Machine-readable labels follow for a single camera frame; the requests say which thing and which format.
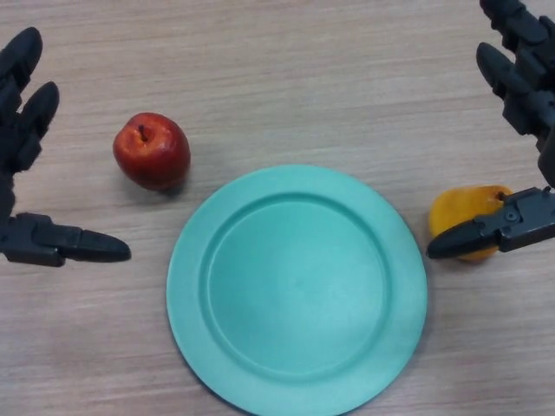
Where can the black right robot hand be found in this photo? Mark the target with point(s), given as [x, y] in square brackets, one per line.
[529, 86]

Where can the green round plate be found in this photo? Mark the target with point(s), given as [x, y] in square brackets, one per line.
[296, 289]

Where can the yellow pear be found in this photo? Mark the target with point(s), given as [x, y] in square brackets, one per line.
[459, 208]

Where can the red apple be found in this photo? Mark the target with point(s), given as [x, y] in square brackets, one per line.
[152, 151]

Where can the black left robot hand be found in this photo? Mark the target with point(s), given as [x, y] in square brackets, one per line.
[21, 130]

